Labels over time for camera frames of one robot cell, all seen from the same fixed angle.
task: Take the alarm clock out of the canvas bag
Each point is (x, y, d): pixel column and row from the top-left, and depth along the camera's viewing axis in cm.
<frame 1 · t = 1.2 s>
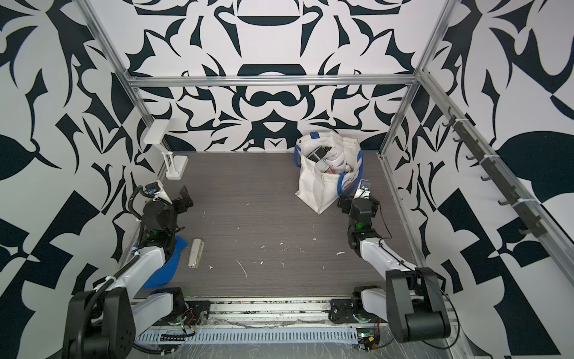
left hand: (169, 188, 83), fingers open
right hand: (357, 189, 87), fingers open
white canvas bag blue handles: (318, 189, 92), point 14 cm above the table
small beige stapler: (196, 252, 86), point 4 cm above the table
white desk lamp: (173, 167, 108), point 7 cm above the table
black round alarm clock: (320, 154, 101), point 16 cm above the table

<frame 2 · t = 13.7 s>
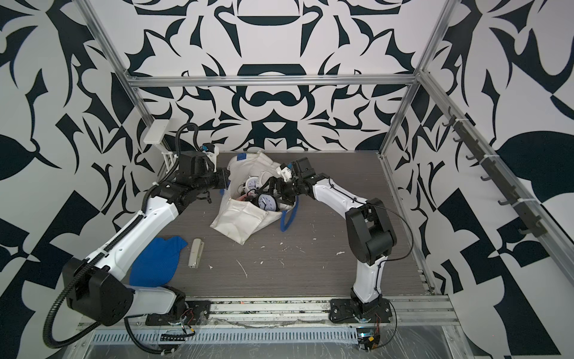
left hand: (226, 167, 80), fingers closed
right hand: (265, 192, 86), fingers open
white canvas bag blue handles: (238, 216, 83), point 15 cm above the table
black round alarm clock: (267, 202, 88), point 14 cm above the table
the other named things where they were.

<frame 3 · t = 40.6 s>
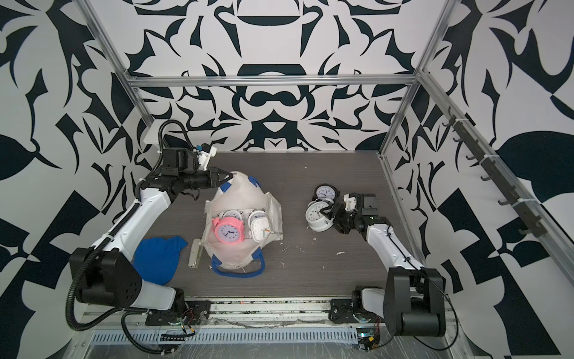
left hand: (229, 172, 80), fingers closed
right hand: (323, 211, 86), fingers open
white canvas bag blue handles: (244, 259, 79), point 8 cm above the table
black round alarm clock: (326, 191, 104), point 3 cm above the table
white round alarm clock: (317, 221, 85), point 12 cm above the table
pink alarm clock: (228, 230, 88), point 6 cm above the table
white square alarm clock: (258, 226, 84), point 11 cm above the table
the other named things where they were.

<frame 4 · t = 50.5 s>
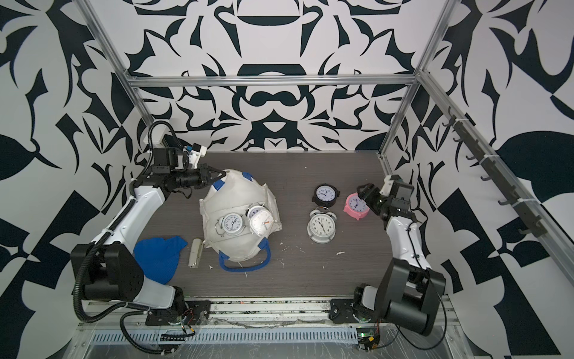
left hand: (222, 170, 80), fingers closed
right hand: (362, 188, 86), fingers open
white round alarm clock: (321, 226, 92), point 5 cm above the table
pink alarm clock: (356, 206, 101), point 2 cm above the table
the other named things where they were.

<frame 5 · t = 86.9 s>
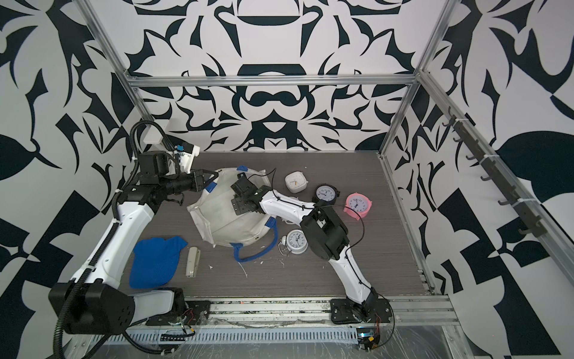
left hand: (213, 171, 75), fingers closed
right hand: (245, 196, 95), fingers open
white canvas bag blue handles: (214, 216, 94), point 5 cm above the table
white square alarm clock: (296, 181, 107), point 4 cm above the table
